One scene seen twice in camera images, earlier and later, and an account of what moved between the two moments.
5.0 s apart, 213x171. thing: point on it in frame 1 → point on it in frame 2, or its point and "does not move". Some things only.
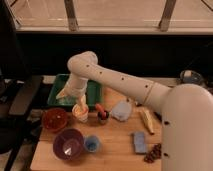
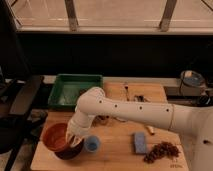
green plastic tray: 93,95 does not move
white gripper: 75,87 → 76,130
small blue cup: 91,143 does not move
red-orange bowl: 54,119 → 54,135
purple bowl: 68,144 does not move
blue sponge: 139,142 does not move
